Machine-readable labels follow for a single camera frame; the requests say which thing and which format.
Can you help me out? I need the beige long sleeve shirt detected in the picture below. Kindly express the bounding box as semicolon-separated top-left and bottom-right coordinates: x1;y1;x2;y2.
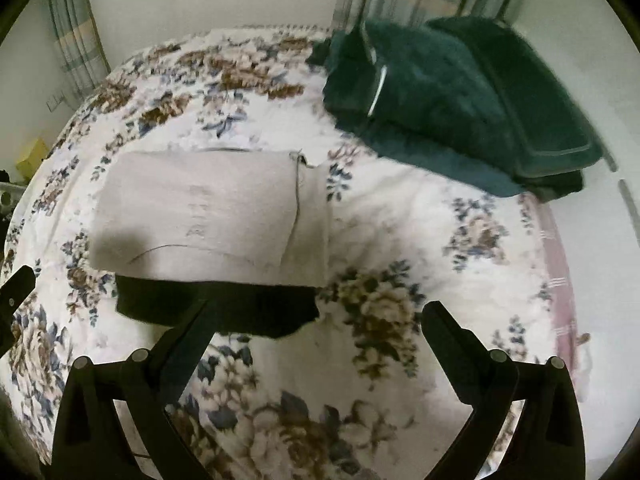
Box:
89;150;331;287

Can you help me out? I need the folded black garment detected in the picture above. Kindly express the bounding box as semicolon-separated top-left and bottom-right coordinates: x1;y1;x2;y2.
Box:
115;275;319;339

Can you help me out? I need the floral bed quilt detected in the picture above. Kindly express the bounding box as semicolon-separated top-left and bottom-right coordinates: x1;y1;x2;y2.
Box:
1;28;559;479

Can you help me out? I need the yellow box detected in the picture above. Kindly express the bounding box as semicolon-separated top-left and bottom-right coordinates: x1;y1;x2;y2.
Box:
15;138;49;180

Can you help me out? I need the pink checked bed sheet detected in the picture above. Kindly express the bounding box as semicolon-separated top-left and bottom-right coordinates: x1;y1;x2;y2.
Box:
533;198;593;403

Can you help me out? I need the white bed headboard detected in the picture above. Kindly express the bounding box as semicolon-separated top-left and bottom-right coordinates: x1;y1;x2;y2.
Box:
551;130;639;477

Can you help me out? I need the left striped grey curtain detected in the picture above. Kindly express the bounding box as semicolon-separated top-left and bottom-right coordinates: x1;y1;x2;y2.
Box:
47;0;110;100

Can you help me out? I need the dark green pillow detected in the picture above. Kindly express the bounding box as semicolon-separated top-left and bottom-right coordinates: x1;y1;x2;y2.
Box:
428;16;602;179

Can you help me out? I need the dark green folded blanket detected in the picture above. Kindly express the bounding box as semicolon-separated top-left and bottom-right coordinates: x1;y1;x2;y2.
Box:
307;21;584;202

